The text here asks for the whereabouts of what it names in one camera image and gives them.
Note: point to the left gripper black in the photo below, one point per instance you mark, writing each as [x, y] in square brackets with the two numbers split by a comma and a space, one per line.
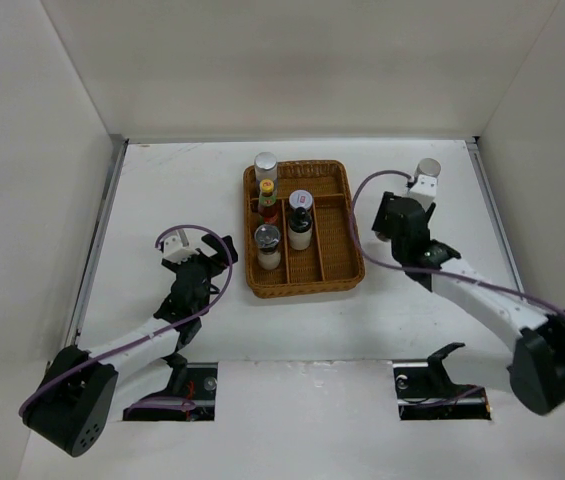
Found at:
[215, 245]

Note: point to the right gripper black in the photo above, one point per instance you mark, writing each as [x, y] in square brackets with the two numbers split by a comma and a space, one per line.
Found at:
[383, 213]

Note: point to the black top salt grinder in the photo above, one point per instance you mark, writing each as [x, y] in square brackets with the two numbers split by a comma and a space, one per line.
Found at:
[267, 238]

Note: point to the red sauce bottle yellow cap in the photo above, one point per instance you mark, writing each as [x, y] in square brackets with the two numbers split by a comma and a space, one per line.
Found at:
[268, 210]

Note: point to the blue label bottle silver cap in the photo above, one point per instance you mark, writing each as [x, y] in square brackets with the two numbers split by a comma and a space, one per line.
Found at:
[427, 172]

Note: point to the black cap white powder bottle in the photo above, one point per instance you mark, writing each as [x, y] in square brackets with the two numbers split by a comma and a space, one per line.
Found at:
[300, 227]

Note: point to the satay sauce jar white lid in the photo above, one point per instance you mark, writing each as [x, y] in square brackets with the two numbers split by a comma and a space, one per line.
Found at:
[301, 199]

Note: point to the blue label bead bottle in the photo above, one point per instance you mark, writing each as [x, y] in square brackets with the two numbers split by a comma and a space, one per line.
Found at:
[265, 167]

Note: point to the dark spice jar white lid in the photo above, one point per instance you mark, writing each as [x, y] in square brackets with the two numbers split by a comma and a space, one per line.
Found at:
[382, 237]

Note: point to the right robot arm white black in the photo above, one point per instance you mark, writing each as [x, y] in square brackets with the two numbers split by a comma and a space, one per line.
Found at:
[535, 337]

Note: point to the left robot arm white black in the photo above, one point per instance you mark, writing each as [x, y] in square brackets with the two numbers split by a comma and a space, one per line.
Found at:
[73, 401]

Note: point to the brown wicker divided basket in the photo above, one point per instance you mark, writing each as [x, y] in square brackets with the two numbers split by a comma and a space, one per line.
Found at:
[331, 263]

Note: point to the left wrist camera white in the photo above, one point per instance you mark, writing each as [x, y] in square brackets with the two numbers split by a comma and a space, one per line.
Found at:
[176, 248]

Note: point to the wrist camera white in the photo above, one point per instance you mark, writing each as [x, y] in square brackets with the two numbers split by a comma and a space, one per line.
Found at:
[423, 190]
[176, 248]

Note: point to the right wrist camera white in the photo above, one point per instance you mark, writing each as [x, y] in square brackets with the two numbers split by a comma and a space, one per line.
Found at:
[423, 190]

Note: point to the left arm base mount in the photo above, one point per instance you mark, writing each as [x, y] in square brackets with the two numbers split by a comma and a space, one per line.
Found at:
[190, 396]

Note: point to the aluminium table edge rail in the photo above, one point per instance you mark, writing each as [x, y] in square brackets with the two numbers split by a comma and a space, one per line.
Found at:
[76, 314]

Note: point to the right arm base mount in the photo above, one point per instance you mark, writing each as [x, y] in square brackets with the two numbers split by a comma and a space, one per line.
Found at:
[425, 392]

